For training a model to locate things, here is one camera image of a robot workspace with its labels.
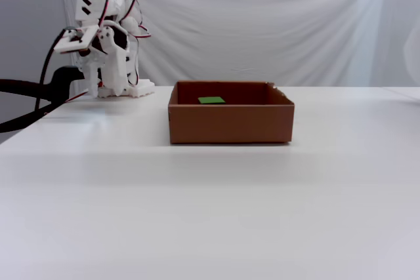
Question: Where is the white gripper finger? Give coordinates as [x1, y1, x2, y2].
[80, 60, 100, 98]
[102, 43, 128, 96]

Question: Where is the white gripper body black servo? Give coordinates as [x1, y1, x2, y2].
[91, 20, 129, 54]

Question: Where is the green cube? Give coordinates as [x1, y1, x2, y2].
[197, 96, 227, 105]

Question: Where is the brown cardboard box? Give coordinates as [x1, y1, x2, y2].
[167, 80, 295, 145]

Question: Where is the black clamp with red tip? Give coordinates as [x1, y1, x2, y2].
[0, 66, 87, 133]

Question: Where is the white cloth backdrop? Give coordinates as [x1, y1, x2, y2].
[54, 0, 420, 88]

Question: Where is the red white wire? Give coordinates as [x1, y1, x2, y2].
[65, 88, 91, 104]

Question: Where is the white wrist camera mount plate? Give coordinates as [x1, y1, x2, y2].
[53, 25, 100, 54]

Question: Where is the black camera cable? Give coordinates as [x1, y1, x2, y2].
[34, 28, 68, 119]

